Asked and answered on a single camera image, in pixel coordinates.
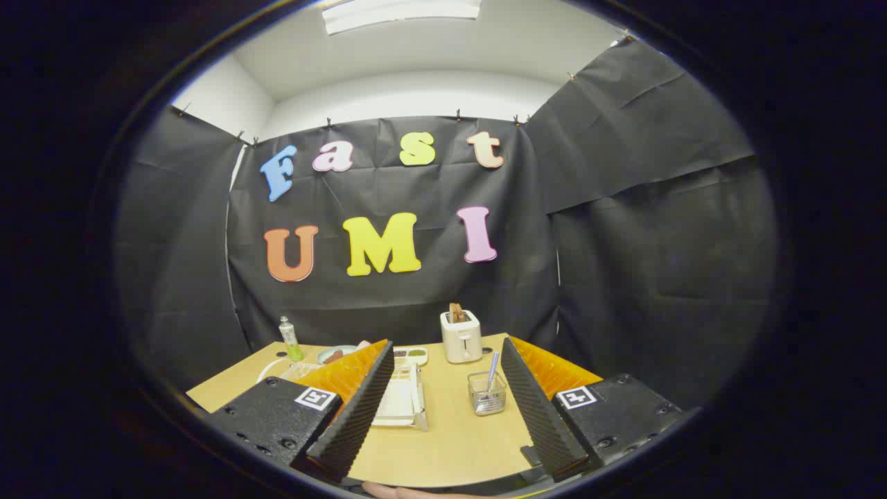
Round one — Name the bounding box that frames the cream white toaster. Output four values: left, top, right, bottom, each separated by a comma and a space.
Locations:
440, 310, 484, 365

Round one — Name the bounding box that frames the ceiling light panel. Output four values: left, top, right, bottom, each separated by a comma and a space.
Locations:
321, 0, 482, 35

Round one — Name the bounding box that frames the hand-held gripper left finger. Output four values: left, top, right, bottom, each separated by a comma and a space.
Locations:
208, 339, 396, 484

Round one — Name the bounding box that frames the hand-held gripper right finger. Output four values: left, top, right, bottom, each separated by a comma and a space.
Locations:
500, 336, 683, 484

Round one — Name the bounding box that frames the green liquid plastic bottle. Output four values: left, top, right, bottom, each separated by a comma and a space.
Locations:
279, 316, 304, 362

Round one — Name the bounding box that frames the white wire dish rack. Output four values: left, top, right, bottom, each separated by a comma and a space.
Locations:
256, 357, 430, 432

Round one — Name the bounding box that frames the light green round dish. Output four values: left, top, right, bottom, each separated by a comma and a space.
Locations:
317, 344, 359, 366

